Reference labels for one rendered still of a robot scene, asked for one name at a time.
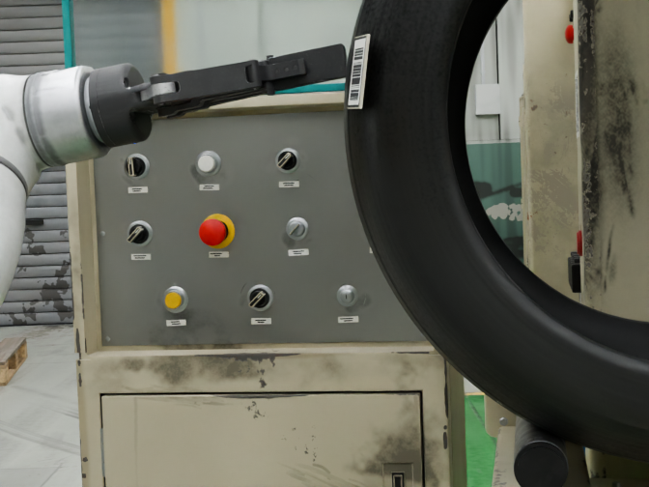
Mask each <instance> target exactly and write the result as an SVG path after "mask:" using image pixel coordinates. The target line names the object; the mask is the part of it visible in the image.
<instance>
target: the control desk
mask: <svg viewBox="0 0 649 487"><path fill-rule="evenodd" d="M344 96H345V91H335V92H316V93H297V94H278V95H274V96H268V95H261V96H256V97H252V98H247V99H243V100H235V101H231V102H226V103H222V104H218V105H214V106H210V107H209V108H207V109H202V110H198V111H197V112H193V111H192V112H187V113H185V114H184V115H183V116H182V117H177V118H173V119H167V118H166V117H158V113H155V114H154V115H153V118H152V131H151V134H150V136H149V138H148V139H147V140H145V141H143V142H139V143H135V144H128V145H124V146H119V147H114V148H111V150H110V152H109V153H108V154H107V155H106V156H104V157H102V158H93V159H88V160H83V161H79V162H73V163H68V164H67V165H66V180H67V199H68V219H69V239H70V258H71V296H72V316H73V336H74V352H75V353H79V358H78V359H77V360H76V379H77V399H78V418H79V438H80V457H81V476H82V487H467V475H466V416H465V387H464V376H463V375H461V374H460V373H459V372H458V371H457V370H456V369H455V368H454V367H453V366H452V365H451V364H450V363H449V362H448V361H447V360H446V359H445V358H444V357H443V356H442V355H441V354H440V353H439V352H438V351H437V350H436V349H435V348H434V347H433V346H432V344H431V343H430V342H429V341H428V340H427V339H426V337H425V336H424V335H423V334H422V333H421V331H420V330H419V329H418V328H417V326H416V325H415V324H414V322H413V321H412V320H411V318H410V317H409V315H408V314H407V312H406V311H405V309H404V308H403V306H402V305H401V304H400V303H399V301H398V300H397V298H396V296H395V295H394V293H393V292H392V290H391V288H390V286H389V285H388V283H387V281H386V279H385V277H384V275H383V273H382V272H381V269H380V266H379V264H378V262H377V260H376V258H375V256H374V254H373V251H372V249H371V246H370V245H369V243H368V240H367V237H366V235H365V232H364V229H363V226H362V223H361V220H360V217H359V214H358V211H357V207H356V204H355V201H354V197H353V189H352V184H351V179H350V174H349V168H348V162H347V154H346V144H345V131H344Z"/></svg>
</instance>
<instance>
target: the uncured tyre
mask: <svg viewBox="0 0 649 487"><path fill-rule="evenodd" d="M507 2H508V0H362V2H361V6H360V9H359V12H358V15H357V19H356V23H355V26H354V29H353V37H352V42H351V47H350V52H349V59H348V65H347V72H346V82H345V96H344V131H345V144H346V154H347V162H348V168H349V174H350V179H351V184H352V189H353V197H354V201H355V204H356V207H357V211H358V214H359V217H360V220H361V223H362V226H363V229H364V232H365V235H366V237H367V240H368V243H369V245H370V246H371V249H372V251H373V254H374V256H375V258H376V260H377V262H378V264H379V266H380V269H381V272H382V273H383V275H384V277H385V279H386V281H387V283H388V285H389V286H390V288H391V290H392V292H393V293H394V295H395V296H396V298H397V300H398V301H399V303H400V304H401V305H402V306H403V308H404V309H405V311H406V312H407V314H408V315H409V317H410V318H411V320H412V321H413V322H414V324H415V325H416V326H417V328H418V329H419V330H420V331H421V333H422V334H423V335H424V336H425V337H426V339H427V340H428V341H429V342H430V343H431V344H432V346H433V347H434V348H435V349H436V350H437V351H438V352H439V353H440V354H441V355H442V356H443V357H444V358H445V359H446V360H447V361H448V362H449V363H450V364H451V365H452V366H453V367H454V368H455V369H456V370H457V371H458V372H459V373H460V374H461V375H463V376H464V377H465V378H466V379H467V380H468V381H469V382H471V383H472V384H473V385H474V386H475V387H477V388H478V389H480V390H481V391H482V392H483V393H485V394H486V395H487V396H489V397H493V398H495V399H496V400H497V401H499V402H500V403H502V404H503V405H505V406H506V407H508V408H509V409H511V410H513V411H514V412H516V413H517V414H519V415H521V416H523V417H525V418H527V419H528V420H530V421H532V422H533V423H531V424H533V425H535V426H537V427H539V428H541V429H543V430H545V431H547V432H549V433H552V434H553V435H555V436H557V437H560V438H562V439H564V440H567V441H569V442H572V443H574V444H579V445H581V446H584V447H587V448H590V449H593V450H596V451H600V452H603V453H605V454H609V455H613V456H617V457H621V458H625V459H629V460H634V461H638V462H644V463H649V322H644V321H637V320H632V319H626V318H622V317H618V316H614V315H610V314H607V313H605V312H602V311H599V310H596V309H593V308H591V307H588V306H586V305H584V304H581V303H579V302H577V301H574V300H572V299H570V298H568V297H567V296H565V295H563V294H561V293H560V292H558V291H557V290H555V289H553V288H552V287H550V286H549V284H547V283H546V282H545V281H543V280H542V279H541V278H539V277H538V276H537V275H536V274H534V273H533V272H532V271H531V270H530V269H529V268H528V267H527V266H526V265H525V264H524V263H523V262H522V261H521V260H520V259H519V258H518V257H517V256H516V255H515V254H514V253H513V252H512V250H511V249H510V248H509V247H508V246H507V244H506V243H505V242H504V241H503V240H502V239H501V237H500V236H499V234H498V233H497V231H496V230H495V228H494V226H493V224H492V222H491V221H490V219H489V217H488V215H487V213H486V211H485V209H484V207H483V205H482V202H481V200H480V198H479V195H478V192H477V190H476V187H475V184H474V182H473V178H472V174H471V170H470V166H469V161H468V155H467V149H466V101H467V94H468V88H469V83H470V79H471V76H472V72H473V68H474V65H475V62H476V59H477V56H478V54H479V51H480V49H481V46H482V44H483V42H484V40H485V38H486V36H487V34H488V32H489V30H490V29H491V27H492V25H493V23H494V21H495V19H496V18H497V16H498V15H499V13H500V11H501V10H502V9H503V7H504V6H505V4H506V3H507ZM367 34H370V42H369V51H368V60H367V69H366V77H365V87H364V96H363V104H362V108H361V109H348V98H349V90H350V81H351V72H352V63H353V46H354V38H355V37H359V36H363V35H367Z"/></svg>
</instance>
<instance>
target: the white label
mask: <svg viewBox="0 0 649 487"><path fill-rule="evenodd" d="M369 42H370V34H367V35H363V36H359V37H355V38H354V46H353V63H352V72H351V81H350V90H349V98H348V109H361V108H362V104H363V96H364V87H365V77H366V69H367V60H368V51H369Z"/></svg>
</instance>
